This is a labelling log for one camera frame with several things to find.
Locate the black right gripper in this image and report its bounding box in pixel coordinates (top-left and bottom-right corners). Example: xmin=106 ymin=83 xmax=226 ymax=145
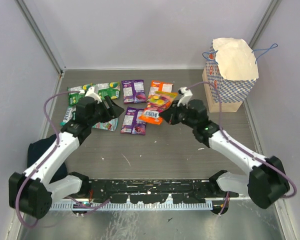
xmin=158 ymin=100 xmax=197 ymax=130

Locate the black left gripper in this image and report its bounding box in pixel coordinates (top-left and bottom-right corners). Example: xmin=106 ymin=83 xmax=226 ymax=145
xmin=88 ymin=95 xmax=124 ymax=127

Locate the teal mint candy packet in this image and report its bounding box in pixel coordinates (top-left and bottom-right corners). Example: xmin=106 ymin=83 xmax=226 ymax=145
xmin=93 ymin=118 xmax=119 ymax=132
xmin=59 ymin=106 xmax=76 ymax=126

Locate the orange Fox's candy packet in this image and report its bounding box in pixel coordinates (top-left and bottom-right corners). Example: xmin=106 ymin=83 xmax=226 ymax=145
xmin=138 ymin=91 xmax=178 ymax=125

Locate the green snack packet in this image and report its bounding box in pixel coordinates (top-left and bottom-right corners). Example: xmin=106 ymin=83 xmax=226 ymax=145
xmin=67 ymin=83 xmax=93 ymax=106
xmin=95 ymin=81 xmax=121 ymax=100

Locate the purple snack packet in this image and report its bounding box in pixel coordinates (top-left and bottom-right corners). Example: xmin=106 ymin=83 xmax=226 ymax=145
xmin=120 ymin=107 xmax=146 ymax=136
xmin=121 ymin=79 xmax=147 ymax=104

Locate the orange snack packet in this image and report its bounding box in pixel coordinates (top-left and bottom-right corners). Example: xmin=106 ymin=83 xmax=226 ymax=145
xmin=147 ymin=80 xmax=173 ymax=104

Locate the checkered paper bag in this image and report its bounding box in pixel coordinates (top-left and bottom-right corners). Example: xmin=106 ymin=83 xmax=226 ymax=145
xmin=202 ymin=37 xmax=259 ymax=113

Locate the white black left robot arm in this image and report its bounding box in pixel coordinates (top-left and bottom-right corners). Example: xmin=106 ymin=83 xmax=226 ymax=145
xmin=8 ymin=96 xmax=125 ymax=221

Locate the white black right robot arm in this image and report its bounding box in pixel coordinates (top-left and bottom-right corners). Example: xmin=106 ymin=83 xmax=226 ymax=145
xmin=159 ymin=99 xmax=290 ymax=209

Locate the dark blue folded cloth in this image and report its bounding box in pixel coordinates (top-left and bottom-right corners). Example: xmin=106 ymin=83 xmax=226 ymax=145
xmin=27 ymin=134 xmax=68 ymax=184

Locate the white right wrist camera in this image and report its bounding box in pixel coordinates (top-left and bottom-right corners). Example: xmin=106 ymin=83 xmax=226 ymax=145
xmin=177 ymin=87 xmax=193 ymax=107

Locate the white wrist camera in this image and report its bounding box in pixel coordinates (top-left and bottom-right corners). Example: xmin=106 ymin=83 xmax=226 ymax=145
xmin=177 ymin=87 xmax=193 ymax=107
xmin=79 ymin=86 xmax=102 ymax=104

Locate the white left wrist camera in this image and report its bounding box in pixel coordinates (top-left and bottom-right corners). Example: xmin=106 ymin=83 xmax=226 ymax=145
xmin=79 ymin=86 xmax=102 ymax=104

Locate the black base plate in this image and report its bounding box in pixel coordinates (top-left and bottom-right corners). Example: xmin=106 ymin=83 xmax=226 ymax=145
xmin=60 ymin=178 xmax=240 ymax=204

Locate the aluminium rail frame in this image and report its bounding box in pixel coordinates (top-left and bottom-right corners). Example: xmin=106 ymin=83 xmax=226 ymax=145
xmin=13 ymin=181 xmax=288 ymax=201

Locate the perforated cable duct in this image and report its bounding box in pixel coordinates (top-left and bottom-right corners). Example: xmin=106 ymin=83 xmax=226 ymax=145
xmin=50 ymin=200 xmax=213 ymax=211

